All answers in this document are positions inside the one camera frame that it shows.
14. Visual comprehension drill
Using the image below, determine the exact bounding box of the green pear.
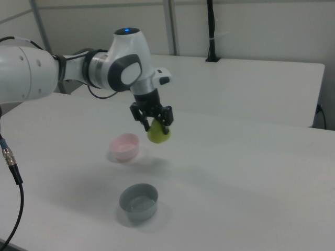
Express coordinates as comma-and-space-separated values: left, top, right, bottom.
147, 119, 172, 144

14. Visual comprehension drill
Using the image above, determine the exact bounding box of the grey partition frame post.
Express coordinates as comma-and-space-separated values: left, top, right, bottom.
163, 0, 181, 56

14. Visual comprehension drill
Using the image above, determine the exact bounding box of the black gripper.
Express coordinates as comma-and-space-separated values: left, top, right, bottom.
129, 88, 174, 134

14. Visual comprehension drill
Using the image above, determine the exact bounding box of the black cable at table edge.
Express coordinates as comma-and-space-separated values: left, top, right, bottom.
316, 104, 327, 130

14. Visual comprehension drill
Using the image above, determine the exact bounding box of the grey bowl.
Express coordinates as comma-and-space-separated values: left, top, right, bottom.
119, 183, 160, 221

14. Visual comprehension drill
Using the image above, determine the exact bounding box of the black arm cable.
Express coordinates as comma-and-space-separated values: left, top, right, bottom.
86, 84, 119, 99

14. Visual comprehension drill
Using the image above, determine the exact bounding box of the black cable with metal connector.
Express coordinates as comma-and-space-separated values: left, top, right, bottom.
0, 132, 25, 243

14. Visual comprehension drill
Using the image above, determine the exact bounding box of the pink bowl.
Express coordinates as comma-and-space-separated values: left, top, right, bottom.
109, 133, 140, 161

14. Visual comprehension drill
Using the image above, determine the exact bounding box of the black camera pole with clamp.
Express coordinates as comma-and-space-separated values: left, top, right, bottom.
205, 0, 221, 63

